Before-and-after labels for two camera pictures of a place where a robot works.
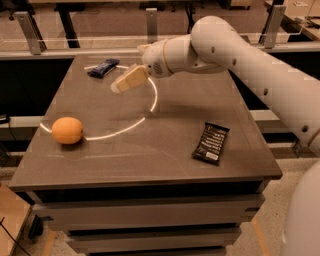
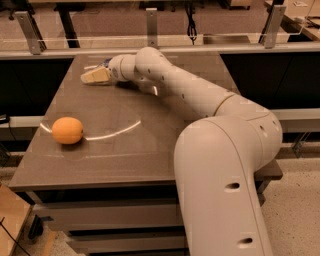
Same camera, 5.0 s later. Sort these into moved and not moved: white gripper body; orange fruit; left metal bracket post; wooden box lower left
Moved: white gripper body
Not moved: orange fruit; left metal bracket post; wooden box lower left
